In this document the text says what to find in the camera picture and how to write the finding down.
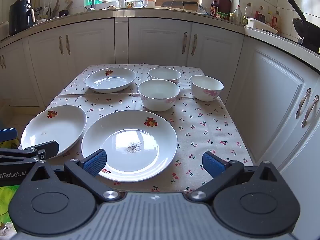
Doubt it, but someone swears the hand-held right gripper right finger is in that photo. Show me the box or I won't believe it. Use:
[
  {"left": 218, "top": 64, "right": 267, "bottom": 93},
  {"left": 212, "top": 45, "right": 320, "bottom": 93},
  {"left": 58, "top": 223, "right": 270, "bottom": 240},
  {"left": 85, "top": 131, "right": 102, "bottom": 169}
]
[{"left": 188, "top": 151, "right": 279, "bottom": 203}]

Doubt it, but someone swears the bunch of kitchen utensils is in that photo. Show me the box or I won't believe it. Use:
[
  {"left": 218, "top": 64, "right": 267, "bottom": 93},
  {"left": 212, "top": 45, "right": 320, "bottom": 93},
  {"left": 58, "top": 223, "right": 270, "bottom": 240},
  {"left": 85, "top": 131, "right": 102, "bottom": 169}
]
[{"left": 37, "top": 0, "right": 74, "bottom": 21}]

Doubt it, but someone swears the black countertop appliance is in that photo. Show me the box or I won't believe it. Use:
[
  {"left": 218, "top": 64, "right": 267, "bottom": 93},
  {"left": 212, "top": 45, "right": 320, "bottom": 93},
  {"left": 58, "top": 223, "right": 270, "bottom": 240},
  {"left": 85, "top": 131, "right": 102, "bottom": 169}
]
[{"left": 9, "top": 0, "right": 34, "bottom": 36}]

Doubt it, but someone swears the cherry print tablecloth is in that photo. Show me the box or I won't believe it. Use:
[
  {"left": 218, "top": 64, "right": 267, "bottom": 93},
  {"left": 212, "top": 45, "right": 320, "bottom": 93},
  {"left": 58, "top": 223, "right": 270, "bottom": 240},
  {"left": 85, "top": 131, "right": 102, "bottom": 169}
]
[{"left": 19, "top": 64, "right": 255, "bottom": 195}]

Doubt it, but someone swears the dark red knife block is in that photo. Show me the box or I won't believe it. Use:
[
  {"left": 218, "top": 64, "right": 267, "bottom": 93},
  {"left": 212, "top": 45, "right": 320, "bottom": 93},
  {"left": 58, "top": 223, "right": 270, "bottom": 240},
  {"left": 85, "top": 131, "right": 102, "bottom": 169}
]
[{"left": 216, "top": 0, "right": 233, "bottom": 14}]

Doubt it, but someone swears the white bowl with pink flowers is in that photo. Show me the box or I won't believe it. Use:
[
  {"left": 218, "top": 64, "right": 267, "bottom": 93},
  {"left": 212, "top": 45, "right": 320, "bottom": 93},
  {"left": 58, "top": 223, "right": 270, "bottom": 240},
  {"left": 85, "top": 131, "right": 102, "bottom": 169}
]
[
  {"left": 148, "top": 67, "right": 182, "bottom": 85},
  {"left": 189, "top": 75, "right": 224, "bottom": 102},
  {"left": 137, "top": 79, "right": 180, "bottom": 112}
]

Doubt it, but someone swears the orange oil bottle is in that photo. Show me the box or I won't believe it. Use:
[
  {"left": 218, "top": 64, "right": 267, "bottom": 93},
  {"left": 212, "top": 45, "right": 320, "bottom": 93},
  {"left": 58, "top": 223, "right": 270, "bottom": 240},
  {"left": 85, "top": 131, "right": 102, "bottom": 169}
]
[{"left": 272, "top": 11, "right": 282, "bottom": 34}]

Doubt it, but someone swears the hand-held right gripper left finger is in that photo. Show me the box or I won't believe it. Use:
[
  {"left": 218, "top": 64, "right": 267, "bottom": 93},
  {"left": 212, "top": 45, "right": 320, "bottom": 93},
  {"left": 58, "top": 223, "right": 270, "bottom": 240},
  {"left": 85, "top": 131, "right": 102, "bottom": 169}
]
[{"left": 30, "top": 149, "right": 121, "bottom": 203}]

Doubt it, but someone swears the white plate with fruit print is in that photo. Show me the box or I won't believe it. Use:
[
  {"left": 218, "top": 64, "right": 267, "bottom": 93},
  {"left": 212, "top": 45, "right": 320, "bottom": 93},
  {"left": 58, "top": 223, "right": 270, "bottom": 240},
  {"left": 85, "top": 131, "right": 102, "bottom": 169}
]
[
  {"left": 81, "top": 110, "right": 178, "bottom": 182},
  {"left": 21, "top": 105, "right": 87, "bottom": 158},
  {"left": 85, "top": 68, "right": 137, "bottom": 93}
]

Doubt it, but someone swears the grey kitchen countertop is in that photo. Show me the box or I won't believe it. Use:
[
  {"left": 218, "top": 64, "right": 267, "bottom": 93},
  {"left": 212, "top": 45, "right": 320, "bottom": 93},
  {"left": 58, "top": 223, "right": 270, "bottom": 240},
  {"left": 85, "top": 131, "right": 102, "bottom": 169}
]
[{"left": 0, "top": 6, "right": 320, "bottom": 60}]

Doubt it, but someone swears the clear glass bottle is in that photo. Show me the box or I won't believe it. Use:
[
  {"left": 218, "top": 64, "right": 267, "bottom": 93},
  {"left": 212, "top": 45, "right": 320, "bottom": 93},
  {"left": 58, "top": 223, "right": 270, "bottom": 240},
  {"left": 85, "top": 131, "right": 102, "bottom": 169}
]
[{"left": 234, "top": 5, "right": 243, "bottom": 24}]

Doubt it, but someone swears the dark red bottle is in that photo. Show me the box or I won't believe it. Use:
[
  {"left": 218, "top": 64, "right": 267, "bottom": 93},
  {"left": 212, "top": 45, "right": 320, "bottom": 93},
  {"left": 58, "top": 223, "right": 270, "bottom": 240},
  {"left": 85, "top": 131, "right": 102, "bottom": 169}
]
[{"left": 255, "top": 6, "right": 266, "bottom": 23}]

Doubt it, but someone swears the clear oil bottle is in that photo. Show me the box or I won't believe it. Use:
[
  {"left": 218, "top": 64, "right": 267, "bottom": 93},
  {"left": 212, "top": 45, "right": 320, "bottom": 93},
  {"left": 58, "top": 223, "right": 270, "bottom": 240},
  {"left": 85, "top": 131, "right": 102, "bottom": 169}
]
[{"left": 243, "top": 3, "right": 253, "bottom": 27}]

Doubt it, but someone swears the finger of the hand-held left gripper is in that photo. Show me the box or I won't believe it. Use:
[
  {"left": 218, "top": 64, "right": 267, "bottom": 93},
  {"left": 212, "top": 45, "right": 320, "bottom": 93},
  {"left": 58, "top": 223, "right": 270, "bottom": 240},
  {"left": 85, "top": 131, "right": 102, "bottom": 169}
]
[
  {"left": 24, "top": 140, "right": 60, "bottom": 160},
  {"left": 0, "top": 128, "right": 19, "bottom": 144}
]

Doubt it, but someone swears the black wok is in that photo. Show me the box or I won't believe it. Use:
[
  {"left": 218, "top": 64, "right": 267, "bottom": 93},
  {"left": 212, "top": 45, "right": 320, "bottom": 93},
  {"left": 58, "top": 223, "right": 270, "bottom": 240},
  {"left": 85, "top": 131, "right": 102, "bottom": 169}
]
[{"left": 287, "top": 0, "right": 320, "bottom": 53}]

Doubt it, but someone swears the yellow-green plastic bag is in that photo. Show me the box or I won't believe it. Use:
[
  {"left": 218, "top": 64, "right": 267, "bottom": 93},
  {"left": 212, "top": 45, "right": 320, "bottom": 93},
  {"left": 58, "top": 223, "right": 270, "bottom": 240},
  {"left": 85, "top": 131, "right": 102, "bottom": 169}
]
[{"left": 0, "top": 140, "right": 22, "bottom": 233}]

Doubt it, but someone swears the dark sauce bottle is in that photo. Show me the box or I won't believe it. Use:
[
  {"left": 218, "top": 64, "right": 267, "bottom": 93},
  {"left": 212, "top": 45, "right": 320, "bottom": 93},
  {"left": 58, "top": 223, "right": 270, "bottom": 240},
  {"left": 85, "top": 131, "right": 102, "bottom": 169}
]
[{"left": 211, "top": 0, "right": 220, "bottom": 18}]

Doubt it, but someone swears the white plastic tray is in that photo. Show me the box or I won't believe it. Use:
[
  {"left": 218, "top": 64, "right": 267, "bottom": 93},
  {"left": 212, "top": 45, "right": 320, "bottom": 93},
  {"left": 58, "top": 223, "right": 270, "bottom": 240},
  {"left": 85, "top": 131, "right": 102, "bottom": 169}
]
[{"left": 247, "top": 17, "right": 279, "bottom": 34}]

